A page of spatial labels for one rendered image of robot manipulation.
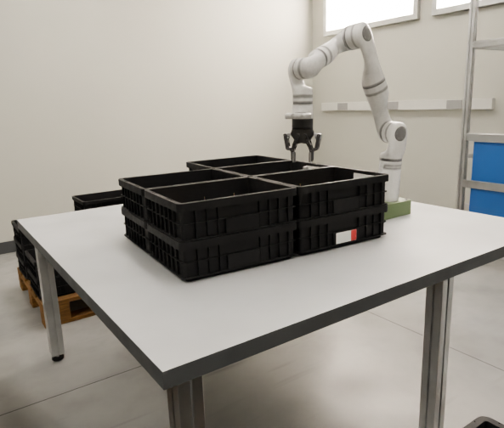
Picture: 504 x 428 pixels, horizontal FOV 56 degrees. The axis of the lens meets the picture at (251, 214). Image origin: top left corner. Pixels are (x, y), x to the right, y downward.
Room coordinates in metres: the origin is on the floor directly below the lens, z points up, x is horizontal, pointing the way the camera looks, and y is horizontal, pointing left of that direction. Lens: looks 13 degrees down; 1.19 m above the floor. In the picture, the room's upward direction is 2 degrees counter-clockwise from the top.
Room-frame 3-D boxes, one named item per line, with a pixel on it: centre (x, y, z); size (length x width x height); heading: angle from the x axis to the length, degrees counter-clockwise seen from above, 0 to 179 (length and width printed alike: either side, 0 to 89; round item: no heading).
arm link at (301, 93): (1.71, -0.19, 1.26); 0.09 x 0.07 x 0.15; 42
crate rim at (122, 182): (1.72, 0.25, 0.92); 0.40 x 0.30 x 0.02; 120
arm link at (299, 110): (1.69, -0.19, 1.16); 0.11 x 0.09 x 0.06; 159
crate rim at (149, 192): (1.47, 0.10, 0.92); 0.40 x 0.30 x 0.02; 120
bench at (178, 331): (1.91, -0.03, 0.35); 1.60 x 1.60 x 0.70; 34
